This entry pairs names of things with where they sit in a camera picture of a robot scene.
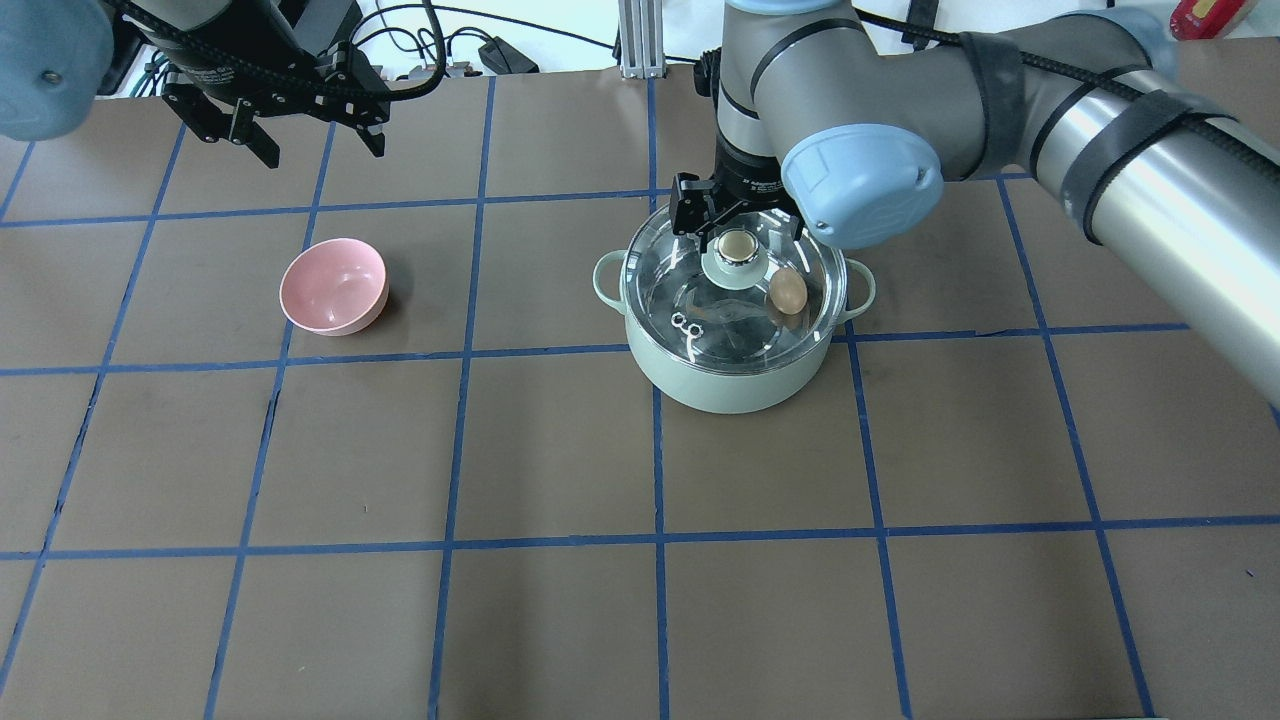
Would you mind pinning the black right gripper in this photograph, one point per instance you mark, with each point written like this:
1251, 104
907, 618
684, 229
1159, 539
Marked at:
747, 172

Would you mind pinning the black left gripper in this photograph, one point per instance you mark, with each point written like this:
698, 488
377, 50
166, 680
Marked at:
237, 62

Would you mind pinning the glass pot lid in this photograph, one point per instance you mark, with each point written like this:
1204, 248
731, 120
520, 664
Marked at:
705, 304

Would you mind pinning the brown egg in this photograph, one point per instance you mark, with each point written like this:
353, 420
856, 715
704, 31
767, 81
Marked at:
787, 291

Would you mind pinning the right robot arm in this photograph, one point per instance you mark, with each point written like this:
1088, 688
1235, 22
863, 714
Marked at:
811, 120

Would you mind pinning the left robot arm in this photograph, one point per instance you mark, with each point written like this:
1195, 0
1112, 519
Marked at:
56, 54

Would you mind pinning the mint green electric pot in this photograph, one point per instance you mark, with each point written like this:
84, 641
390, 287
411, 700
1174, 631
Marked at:
724, 394

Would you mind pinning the pink bowl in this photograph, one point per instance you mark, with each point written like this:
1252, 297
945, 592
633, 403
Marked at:
335, 287

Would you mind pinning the red object table corner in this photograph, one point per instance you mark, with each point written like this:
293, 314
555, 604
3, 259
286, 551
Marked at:
1202, 20

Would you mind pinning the aluminium frame post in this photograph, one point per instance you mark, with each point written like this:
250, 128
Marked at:
640, 39

